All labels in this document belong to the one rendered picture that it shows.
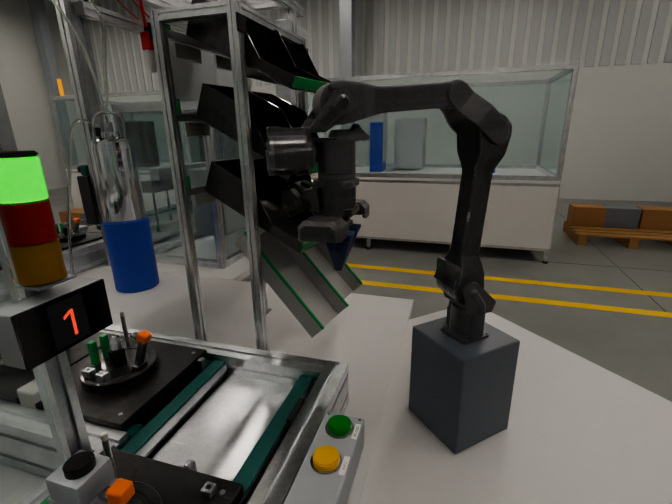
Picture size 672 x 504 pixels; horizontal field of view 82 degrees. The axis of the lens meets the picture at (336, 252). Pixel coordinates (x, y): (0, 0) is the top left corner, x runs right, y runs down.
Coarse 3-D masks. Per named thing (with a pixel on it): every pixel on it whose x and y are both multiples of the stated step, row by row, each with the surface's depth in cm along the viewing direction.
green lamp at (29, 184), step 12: (36, 156) 45; (0, 168) 42; (12, 168) 42; (24, 168) 43; (36, 168) 44; (0, 180) 42; (12, 180) 42; (24, 180) 43; (36, 180) 44; (0, 192) 43; (12, 192) 43; (24, 192) 43; (36, 192) 44
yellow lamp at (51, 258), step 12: (12, 252) 45; (24, 252) 45; (36, 252) 45; (48, 252) 46; (60, 252) 48; (24, 264) 45; (36, 264) 46; (48, 264) 46; (60, 264) 48; (24, 276) 46; (36, 276) 46; (48, 276) 47; (60, 276) 48
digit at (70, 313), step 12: (72, 300) 49; (48, 312) 47; (60, 312) 48; (72, 312) 50; (84, 312) 51; (60, 324) 48; (72, 324) 50; (84, 324) 51; (60, 336) 48; (72, 336) 50; (60, 348) 48
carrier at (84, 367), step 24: (120, 312) 81; (120, 336) 92; (96, 360) 77; (120, 360) 76; (144, 360) 79; (168, 360) 82; (192, 360) 82; (96, 384) 71; (120, 384) 72; (144, 384) 74; (168, 384) 75; (96, 408) 68; (120, 408) 68; (144, 408) 69
